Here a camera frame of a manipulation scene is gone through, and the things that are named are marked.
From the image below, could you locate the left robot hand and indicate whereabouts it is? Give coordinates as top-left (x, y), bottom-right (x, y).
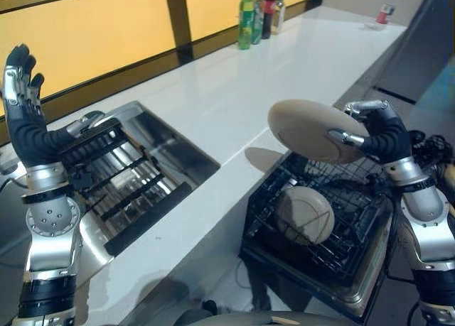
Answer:
top-left (1, 43), bottom-right (106, 171)

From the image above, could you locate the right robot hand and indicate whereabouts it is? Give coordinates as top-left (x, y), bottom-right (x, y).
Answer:
top-left (328, 99), bottom-right (414, 163)

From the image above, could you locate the beige plate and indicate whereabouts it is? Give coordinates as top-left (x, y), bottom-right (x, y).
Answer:
top-left (267, 99), bottom-right (370, 165)
top-left (276, 186), bottom-right (336, 245)

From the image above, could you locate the open dishwasher drawer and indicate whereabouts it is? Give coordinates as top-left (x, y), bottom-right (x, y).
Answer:
top-left (237, 150), bottom-right (402, 324)

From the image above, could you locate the black slatted sink rack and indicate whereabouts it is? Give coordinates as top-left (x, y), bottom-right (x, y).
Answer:
top-left (59, 118), bottom-right (195, 256)

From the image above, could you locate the stainless steel sink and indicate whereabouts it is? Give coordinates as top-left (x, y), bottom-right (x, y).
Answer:
top-left (58, 100), bottom-right (222, 270)

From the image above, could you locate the red labelled bottle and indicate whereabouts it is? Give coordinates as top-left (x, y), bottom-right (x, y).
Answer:
top-left (375, 0), bottom-right (405, 25)

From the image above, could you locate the clear bottle with green cap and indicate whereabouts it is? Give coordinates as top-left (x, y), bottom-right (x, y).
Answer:
top-left (272, 0), bottom-right (287, 36)

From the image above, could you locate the dark cola bottle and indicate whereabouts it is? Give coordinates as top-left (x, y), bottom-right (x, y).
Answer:
top-left (261, 0), bottom-right (277, 40)

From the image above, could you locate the green soda bottle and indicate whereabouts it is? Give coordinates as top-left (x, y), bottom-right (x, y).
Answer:
top-left (237, 0), bottom-right (254, 51)

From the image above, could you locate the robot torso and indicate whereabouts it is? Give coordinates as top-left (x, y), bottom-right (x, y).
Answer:
top-left (166, 299), bottom-right (360, 326)

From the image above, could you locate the black cable bundle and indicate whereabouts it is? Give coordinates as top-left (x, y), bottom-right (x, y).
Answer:
top-left (408, 129), bottom-right (455, 199)

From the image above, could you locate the black wire dishwasher rack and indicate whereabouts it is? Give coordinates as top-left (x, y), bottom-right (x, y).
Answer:
top-left (242, 151), bottom-right (395, 281)

